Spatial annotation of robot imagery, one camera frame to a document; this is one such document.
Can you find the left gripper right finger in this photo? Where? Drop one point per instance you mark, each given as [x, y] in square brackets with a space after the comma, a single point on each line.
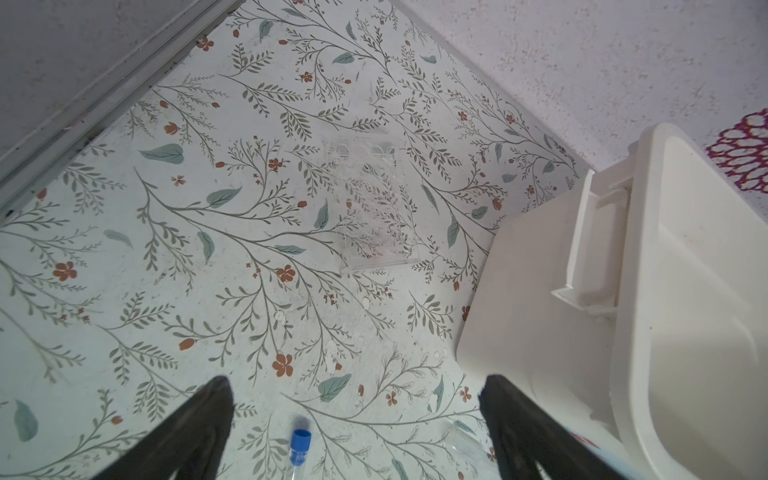
[528, 443]

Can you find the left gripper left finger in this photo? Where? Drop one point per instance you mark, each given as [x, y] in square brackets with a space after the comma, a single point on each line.
[189, 444]

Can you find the white plastic storage bin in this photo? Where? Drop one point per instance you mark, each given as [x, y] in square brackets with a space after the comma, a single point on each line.
[633, 310]

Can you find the blue-capped test tube right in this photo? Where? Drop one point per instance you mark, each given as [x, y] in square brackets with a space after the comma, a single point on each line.
[299, 447]

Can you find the clear acrylic tube rack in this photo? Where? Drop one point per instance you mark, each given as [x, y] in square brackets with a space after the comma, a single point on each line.
[368, 195]

